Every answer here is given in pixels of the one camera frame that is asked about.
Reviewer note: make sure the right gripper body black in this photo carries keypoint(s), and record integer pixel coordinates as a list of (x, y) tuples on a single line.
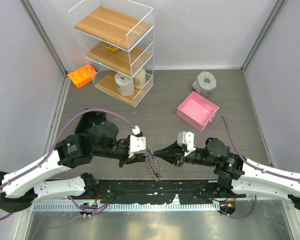
[(191, 157)]

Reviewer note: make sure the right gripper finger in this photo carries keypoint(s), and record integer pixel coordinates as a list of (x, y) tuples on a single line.
[(169, 157), (169, 150)]

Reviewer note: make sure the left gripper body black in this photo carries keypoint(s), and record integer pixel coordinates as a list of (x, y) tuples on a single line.
[(117, 151)]

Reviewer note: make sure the metal keyring disc with rings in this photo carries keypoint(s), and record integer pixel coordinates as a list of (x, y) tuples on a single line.
[(154, 166)]

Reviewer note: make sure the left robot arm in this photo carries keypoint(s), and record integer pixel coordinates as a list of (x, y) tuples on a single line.
[(32, 183)]

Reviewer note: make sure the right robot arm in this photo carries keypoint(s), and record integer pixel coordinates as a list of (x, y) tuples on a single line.
[(236, 174)]

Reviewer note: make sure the black storage bin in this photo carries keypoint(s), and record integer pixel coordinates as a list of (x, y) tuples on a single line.
[(88, 120)]

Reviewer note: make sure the pink open box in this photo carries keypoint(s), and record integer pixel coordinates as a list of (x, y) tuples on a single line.
[(197, 111)]

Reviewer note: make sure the white toilet paper roll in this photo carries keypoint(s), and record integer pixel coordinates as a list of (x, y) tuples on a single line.
[(125, 85)]

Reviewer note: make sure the cream lotion pump bottle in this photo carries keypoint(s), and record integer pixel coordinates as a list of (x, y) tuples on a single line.
[(140, 79)]

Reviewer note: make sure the grey wrapped tissue roll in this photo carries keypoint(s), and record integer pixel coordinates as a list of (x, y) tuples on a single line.
[(204, 84)]

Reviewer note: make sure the orange plastic crate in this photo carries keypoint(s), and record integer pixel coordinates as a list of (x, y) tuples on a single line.
[(82, 76)]

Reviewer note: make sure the yellow snack packet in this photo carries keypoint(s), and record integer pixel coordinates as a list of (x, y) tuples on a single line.
[(111, 48)]

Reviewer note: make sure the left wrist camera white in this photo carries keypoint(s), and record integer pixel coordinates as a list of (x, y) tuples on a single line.
[(137, 143)]

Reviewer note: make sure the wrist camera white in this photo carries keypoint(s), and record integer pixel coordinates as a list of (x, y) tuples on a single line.
[(186, 141), (137, 143)]

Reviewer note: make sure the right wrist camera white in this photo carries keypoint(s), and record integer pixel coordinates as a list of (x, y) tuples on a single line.
[(186, 141)]

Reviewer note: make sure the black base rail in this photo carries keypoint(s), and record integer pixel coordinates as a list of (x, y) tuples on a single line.
[(191, 191)]

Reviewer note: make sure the white cable duct strip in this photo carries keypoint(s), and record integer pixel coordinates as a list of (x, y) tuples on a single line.
[(66, 206)]

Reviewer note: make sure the white wire shelf rack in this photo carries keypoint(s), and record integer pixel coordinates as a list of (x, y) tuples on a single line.
[(125, 24)]

